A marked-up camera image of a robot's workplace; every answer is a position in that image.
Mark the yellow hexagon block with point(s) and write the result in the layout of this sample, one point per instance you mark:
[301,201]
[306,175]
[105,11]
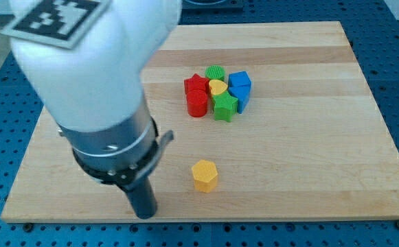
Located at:
[205,175]

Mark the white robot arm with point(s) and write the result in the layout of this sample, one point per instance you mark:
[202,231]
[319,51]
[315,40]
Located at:
[84,60]

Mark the red cylinder block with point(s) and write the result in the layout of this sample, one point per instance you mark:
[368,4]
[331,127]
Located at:
[197,103]

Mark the green star block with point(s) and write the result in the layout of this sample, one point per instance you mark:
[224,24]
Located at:
[225,106]

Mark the red star block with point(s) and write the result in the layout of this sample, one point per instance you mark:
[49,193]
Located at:
[196,82]

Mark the yellow heart block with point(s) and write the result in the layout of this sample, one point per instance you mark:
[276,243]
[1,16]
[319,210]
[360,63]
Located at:
[217,87]

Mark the green cylinder block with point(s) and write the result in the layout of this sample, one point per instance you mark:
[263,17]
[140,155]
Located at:
[215,72]

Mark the blue pentagon block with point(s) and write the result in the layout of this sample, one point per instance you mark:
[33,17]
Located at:
[242,93]

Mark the blue cube block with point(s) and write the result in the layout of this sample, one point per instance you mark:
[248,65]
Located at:
[239,79]

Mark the wooden board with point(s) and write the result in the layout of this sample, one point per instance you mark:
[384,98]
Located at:
[312,144]

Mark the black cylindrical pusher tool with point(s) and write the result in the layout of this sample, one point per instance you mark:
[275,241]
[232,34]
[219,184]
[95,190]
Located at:
[142,199]

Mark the black white fiducial marker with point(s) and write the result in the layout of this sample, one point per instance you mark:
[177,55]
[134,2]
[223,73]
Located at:
[59,23]

